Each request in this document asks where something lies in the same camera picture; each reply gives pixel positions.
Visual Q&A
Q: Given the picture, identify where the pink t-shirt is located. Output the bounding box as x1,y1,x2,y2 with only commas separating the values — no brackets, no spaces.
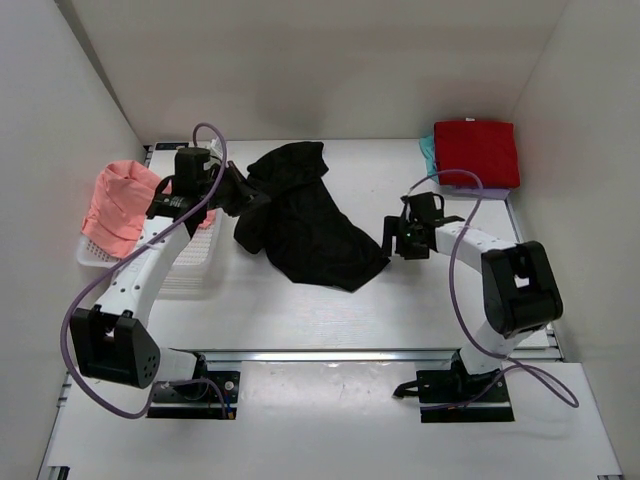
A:
81,159,217,259

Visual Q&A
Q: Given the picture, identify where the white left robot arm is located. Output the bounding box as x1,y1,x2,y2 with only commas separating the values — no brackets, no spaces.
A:
68,146,269,389

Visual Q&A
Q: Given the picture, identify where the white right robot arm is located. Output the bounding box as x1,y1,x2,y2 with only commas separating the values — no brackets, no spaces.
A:
382,192,563,388

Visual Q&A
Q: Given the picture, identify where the red folded t-shirt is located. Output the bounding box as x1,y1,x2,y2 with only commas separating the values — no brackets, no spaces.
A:
434,120,520,189

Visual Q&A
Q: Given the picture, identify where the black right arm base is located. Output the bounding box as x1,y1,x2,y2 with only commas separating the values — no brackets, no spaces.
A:
393,360,515,424

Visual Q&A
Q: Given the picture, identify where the aluminium table rail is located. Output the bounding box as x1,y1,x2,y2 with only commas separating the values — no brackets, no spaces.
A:
199,348,561,365

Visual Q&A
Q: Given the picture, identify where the black t-shirt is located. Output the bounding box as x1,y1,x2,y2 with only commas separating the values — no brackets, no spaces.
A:
234,141,390,292

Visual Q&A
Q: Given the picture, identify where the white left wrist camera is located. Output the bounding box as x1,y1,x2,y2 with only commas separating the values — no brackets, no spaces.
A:
209,139,223,159

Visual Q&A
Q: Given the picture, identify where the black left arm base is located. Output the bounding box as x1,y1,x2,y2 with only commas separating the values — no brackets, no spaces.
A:
146,354,241,421

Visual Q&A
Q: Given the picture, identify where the lavender folded t-shirt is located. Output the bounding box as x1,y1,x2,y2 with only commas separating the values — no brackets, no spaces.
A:
441,185,511,201

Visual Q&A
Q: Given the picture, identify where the teal folded t-shirt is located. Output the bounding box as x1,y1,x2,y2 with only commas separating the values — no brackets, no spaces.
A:
419,134,439,183

